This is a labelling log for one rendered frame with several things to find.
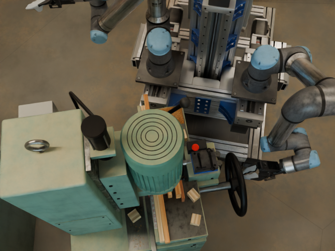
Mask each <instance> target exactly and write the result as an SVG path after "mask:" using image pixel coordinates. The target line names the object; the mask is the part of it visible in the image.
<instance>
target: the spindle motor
mask: <svg viewBox="0 0 335 251"><path fill-rule="evenodd" d="M120 145H121V149H122V151H123V154H124V157H125V159H126V162H127V165H128V167H129V170H130V173H131V175H132V178H133V181H134V183H135V184H136V185H137V187H138V188H139V189H141V190H142V191H144V192H146V193H148V194H152V195H161V194H165V193H167V192H169V191H171V190H172V189H174V188H175V187H176V185H177V184H178V183H179V181H180V179H181V176H182V164H183V151H184V131H183V128H182V126H181V124H180V122H179V121H178V120H177V119H176V118H175V117H174V116H173V115H172V114H170V113H168V112H166V111H163V110H158V109H148V110H143V111H140V112H138V113H136V114H134V115H133V116H131V117H130V118H129V119H128V120H127V121H126V123H125V124H124V126H123V128H122V131H121V134H120Z"/></svg>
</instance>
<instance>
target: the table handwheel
mask: <svg viewBox="0 0 335 251"><path fill-rule="evenodd" d="M230 168H231V169H230ZM231 172H232V175H231ZM236 175H237V177H236ZM231 176H232V178H231ZM225 177H226V182H220V183H219V184H218V185H214V186H208V187H202V188H199V192H200V194H203V193H209V192H215V191H221V190H228V194H229V197H230V201H231V204H232V207H233V209H234V211H235V213H236V214H237V215H238V216H240V217H244V216H245V215H246V212H247V191H246V185H245V180H244V175H243V172H242V168H241V165H240V163H239V160H238V158H237V157H236V155H235V154H234V153H232V152H229V153H227V155H226V157H225ZM234 191H236V192H237V194H238V196H239V198H240V201H241V207H240V208H239V205H238V203H237V200H236V197H235V193H234Z"/></svg>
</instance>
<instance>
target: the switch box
mask: <svg viewBox="0 0 335 251"><path fill-rule="evenodd" d="M55 112H59V110H58V108H57V107H56V105H55V104H54V102H53V101H48V102H41V103H34V104H27V105H20V106H18V117H19V118H21V117H28V116H35V115H41V114H48V113H55Z"/></svg>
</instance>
